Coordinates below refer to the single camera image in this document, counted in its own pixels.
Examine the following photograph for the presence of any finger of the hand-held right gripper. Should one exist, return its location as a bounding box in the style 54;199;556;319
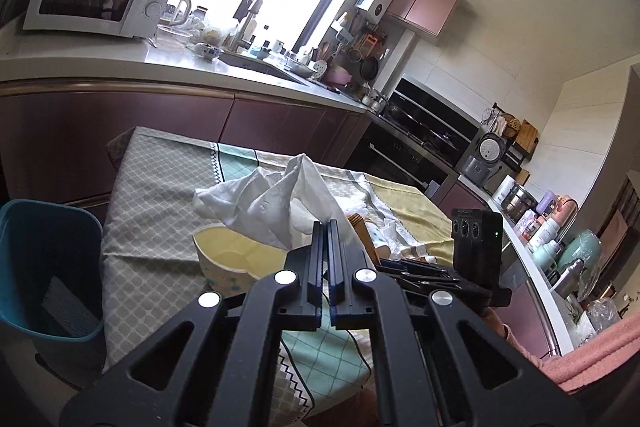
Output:
397;274;463;293
379;258;453;275

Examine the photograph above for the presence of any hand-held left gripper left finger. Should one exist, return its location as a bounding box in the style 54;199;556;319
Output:
59;221;333;427

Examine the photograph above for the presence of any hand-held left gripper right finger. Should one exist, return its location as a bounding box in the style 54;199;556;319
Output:
327;219;586;427

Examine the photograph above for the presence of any white tissue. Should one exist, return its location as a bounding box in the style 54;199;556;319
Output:
194;153;351;253

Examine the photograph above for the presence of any white paper cup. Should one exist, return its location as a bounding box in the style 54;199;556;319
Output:
192;226;296;295

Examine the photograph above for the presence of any blue plastic trash bin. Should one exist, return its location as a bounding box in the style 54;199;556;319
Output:
0;199;106;343

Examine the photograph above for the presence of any person's right forearm pink sleeve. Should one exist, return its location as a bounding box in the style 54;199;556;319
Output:
482;309;640;395

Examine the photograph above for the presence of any white plastic wrapper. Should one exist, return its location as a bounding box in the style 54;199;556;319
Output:
367;202;428;258

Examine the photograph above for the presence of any brown wooden piece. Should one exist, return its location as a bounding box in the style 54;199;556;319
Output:
349;214;382;264

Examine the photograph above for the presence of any stainless steel pot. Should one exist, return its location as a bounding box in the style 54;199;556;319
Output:
501;184;539;218

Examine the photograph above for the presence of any purple container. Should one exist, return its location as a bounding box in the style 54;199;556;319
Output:
535;190;558;218

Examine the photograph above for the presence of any grey rice cooker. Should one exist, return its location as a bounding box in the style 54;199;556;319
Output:
457;132;508;188

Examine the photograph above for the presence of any stainless steel thermos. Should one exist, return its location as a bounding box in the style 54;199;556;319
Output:
552;258;586;300

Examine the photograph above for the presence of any black built-in oven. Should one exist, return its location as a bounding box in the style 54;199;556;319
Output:
345;122;451;198

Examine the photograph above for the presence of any wooden cutting board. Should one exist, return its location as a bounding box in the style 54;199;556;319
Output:
515;119;540;152

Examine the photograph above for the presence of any black range hood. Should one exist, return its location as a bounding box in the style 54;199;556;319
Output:
382;77;481;162

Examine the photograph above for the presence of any patterned tablecloth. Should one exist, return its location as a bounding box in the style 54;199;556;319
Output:
100;127;456;413

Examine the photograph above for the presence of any pink cooking pot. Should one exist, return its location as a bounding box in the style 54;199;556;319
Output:
325;66;353;88

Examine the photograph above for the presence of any stainless steel sink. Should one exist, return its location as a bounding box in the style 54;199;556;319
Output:
220;49;311;86

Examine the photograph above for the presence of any maroon base cabinet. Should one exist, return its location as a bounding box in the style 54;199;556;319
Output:
0;77;371;208

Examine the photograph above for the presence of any metal kitchen faucet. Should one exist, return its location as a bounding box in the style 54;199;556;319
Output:
235;0;273;50

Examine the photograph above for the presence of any glass electric kettle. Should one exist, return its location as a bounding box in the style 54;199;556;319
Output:
164;0;194;28

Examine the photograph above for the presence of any pink wall cabinet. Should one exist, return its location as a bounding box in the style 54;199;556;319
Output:
385;0;461;45

